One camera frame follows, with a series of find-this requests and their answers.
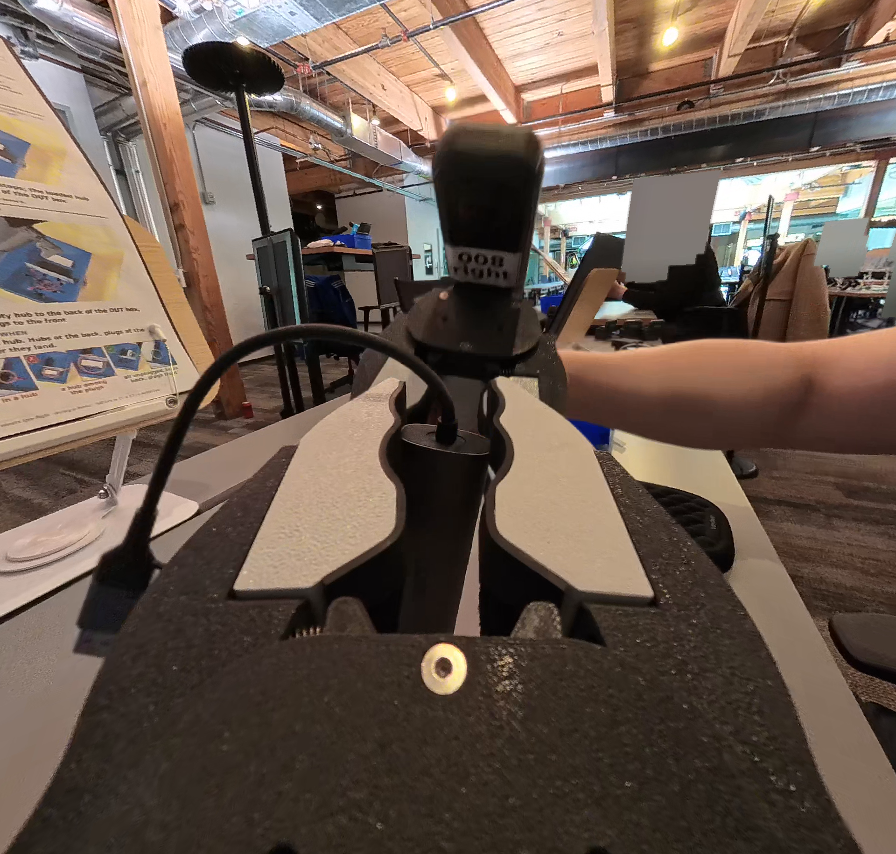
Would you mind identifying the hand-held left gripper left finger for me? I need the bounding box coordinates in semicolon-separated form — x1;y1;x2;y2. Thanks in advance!
231;378;408;601

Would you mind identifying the beige coat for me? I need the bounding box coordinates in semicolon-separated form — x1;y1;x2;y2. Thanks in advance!
731;238;832;342

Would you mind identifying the black desk frame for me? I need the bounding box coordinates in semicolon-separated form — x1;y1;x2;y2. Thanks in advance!
251;228;310;418

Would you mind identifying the dark grey usb hub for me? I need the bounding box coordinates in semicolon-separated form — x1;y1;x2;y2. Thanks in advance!
398;423;492;636

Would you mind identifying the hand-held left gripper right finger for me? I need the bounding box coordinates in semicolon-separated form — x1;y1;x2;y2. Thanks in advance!
483;376;656;606

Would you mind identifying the wooden far table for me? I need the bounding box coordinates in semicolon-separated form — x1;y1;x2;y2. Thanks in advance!
301;245;421;261

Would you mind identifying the black pedestal panel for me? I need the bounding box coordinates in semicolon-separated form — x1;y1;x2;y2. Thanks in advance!
394;277;436;317

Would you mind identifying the black office chair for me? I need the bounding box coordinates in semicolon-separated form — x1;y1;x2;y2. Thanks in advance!
304;274;359;394
371;243;415;331

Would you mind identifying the black hub cable with plug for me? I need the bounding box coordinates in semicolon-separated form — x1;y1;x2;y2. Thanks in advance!
73;325;459;659

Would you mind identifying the black textured cushion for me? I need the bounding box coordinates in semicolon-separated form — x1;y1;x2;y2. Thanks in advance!
640;483;737;575

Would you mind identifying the person's right forearm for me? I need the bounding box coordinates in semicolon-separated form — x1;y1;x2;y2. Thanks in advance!
560;325;896;457

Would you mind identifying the white stand with wooden board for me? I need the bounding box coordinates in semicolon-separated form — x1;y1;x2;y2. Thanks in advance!
546;233;628;352
0;35;219;618

